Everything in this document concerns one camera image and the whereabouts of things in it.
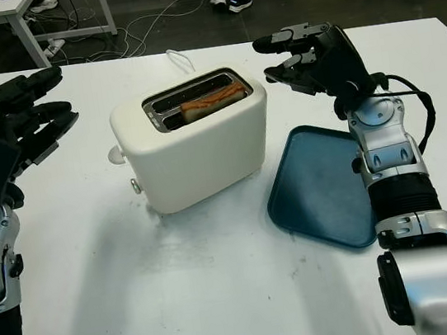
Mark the cream white two-slot toaster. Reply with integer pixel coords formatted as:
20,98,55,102
97,60,282,222

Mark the white sneaker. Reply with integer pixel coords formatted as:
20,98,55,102
27,0,59,13

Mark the white floor cable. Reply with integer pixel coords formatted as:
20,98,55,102
112,0,228,59

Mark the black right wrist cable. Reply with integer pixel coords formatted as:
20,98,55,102
372,65,440,157

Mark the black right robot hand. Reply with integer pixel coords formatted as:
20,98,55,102
249,12,391,132

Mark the dark blue plastic tray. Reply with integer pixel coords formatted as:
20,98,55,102
254,116,382,262

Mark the white toaster power cord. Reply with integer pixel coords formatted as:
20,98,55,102
165,45,198,77

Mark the white power strip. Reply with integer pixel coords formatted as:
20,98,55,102
43,38,67,59

